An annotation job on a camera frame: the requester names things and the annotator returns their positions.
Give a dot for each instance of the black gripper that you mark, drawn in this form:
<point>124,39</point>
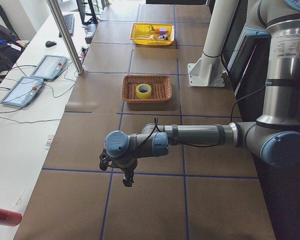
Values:
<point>129,171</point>

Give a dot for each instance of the yellow packing tape roll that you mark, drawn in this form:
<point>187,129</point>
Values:
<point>143,91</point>

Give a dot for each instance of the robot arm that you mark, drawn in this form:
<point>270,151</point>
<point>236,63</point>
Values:
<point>274,136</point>

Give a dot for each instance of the brown wicker basket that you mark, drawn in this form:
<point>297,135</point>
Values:
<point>161,90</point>

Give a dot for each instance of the yellow woven plastic basket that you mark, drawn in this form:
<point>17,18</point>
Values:
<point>140,34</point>

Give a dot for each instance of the red cylinder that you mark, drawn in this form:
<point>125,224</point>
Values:
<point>9,218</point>

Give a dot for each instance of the lower teach pendant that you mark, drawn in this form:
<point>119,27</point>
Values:
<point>23,92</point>

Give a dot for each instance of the teach pendant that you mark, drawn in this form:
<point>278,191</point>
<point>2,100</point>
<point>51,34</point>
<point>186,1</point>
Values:
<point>23,92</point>
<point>49,68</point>

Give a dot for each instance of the upper teach pendant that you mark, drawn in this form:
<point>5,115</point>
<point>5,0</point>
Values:
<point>49,68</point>

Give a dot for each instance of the panda figurine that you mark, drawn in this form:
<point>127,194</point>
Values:
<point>163,37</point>

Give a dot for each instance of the toy carrot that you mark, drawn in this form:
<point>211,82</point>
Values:
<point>153,30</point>

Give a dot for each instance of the purple foam cube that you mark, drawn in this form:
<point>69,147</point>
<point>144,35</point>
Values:
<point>162,31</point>

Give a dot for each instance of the black computer mouse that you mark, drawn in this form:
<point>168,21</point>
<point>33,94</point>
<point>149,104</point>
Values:
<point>50,44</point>

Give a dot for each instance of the black monitor stand base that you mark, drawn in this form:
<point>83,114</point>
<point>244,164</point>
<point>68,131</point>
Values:
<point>90,10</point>

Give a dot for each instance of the black keyboard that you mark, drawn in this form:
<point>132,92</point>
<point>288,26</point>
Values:
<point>69,20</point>

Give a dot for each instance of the seated person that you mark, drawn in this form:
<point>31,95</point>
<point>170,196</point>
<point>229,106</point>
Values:
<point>11,48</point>

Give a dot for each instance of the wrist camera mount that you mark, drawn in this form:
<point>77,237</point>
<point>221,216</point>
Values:
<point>104,160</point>

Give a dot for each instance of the white pedestal column base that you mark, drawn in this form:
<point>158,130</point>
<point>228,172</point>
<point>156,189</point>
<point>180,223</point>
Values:
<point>207,71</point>

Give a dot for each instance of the aluminium frame post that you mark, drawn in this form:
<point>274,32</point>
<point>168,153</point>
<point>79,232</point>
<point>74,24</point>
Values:
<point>59,20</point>

